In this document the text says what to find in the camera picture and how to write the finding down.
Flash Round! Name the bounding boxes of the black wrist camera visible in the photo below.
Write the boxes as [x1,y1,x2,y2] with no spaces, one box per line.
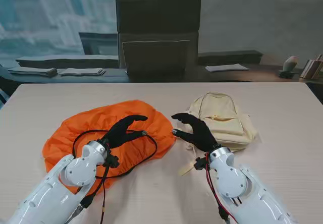
[104,154,121,169]
[193,157,209,171]

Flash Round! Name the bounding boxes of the white paper sheets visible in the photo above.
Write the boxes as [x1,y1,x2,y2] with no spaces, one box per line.
[205,64,250,73]

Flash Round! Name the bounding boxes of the grey vase on base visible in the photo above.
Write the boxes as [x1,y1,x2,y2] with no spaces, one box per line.
[279,55,300,79]

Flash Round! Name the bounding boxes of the red left arm cable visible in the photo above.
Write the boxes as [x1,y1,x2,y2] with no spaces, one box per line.
[100,165,111,224]

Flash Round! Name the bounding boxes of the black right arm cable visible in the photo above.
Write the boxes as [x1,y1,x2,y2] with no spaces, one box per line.
[206,171,229,221]

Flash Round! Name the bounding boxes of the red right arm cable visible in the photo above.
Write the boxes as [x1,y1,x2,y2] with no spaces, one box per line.
[205,153,238,221]

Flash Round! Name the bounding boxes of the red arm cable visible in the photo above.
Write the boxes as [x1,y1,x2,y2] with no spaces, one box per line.
[100,165,111,224]
[205,153,238,221]

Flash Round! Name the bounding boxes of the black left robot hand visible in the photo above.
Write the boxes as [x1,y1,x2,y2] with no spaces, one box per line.
[101,115,149,149]

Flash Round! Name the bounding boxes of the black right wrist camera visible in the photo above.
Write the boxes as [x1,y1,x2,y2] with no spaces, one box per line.
[193,157,209,171]

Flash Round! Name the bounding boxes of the cream fabric backpack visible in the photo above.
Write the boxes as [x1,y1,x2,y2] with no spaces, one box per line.
[178,91,258,177]

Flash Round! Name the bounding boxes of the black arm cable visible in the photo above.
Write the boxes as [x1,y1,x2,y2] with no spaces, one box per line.
[72,130,158,209]
[206,171,229,221]

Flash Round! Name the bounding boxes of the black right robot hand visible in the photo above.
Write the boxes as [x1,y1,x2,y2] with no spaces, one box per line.
[171,113,221,152]

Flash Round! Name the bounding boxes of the copper coloured books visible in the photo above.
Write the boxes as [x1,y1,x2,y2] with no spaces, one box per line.
[299,54,323,80]

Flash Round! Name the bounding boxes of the thick grey paper stack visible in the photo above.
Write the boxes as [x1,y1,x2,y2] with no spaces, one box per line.
[8,67,58,78]

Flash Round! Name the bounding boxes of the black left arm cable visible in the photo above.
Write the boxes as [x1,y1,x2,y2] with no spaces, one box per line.
[72,130,158,209]

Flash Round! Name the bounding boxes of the thin grey paper stack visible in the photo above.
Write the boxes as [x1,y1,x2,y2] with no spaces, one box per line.
[60,68,106,77]

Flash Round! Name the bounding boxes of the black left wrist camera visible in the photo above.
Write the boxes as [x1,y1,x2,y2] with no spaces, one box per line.
[104,154,121,169]

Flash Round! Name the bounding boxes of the orange rain cover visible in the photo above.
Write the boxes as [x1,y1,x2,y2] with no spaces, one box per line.
[41,99,177,196]

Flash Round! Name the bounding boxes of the dark background desk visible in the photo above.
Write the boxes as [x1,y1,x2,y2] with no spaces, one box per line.
[0,64,323,84]

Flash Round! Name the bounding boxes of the dark office chair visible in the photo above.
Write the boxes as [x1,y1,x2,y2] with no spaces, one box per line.
[115,0,202,81]

